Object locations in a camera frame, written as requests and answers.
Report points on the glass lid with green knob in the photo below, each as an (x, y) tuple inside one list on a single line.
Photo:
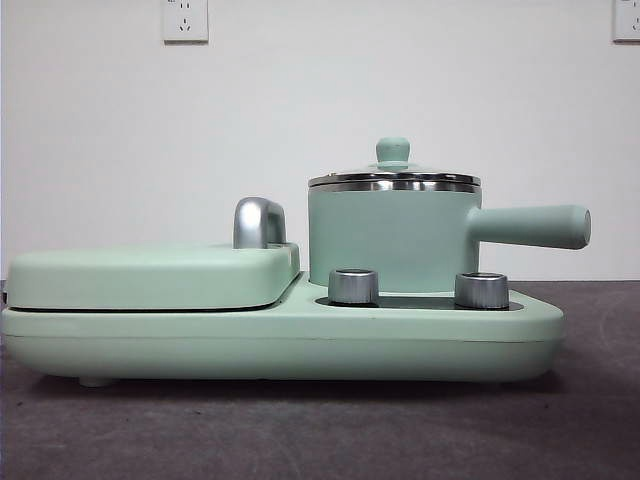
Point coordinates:
[(392, 150)]

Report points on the silver control knob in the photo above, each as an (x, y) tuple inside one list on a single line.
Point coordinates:
[(352, 287), (481, 290)]

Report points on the green breakfast machine base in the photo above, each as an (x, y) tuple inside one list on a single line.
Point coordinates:
[(300, 345)]

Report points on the green hinged griddle cover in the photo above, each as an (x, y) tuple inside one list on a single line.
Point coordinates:
[(150, 275)]

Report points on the white wall socket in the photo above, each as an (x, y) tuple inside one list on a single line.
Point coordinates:
[(627, 20), (185, 22)]

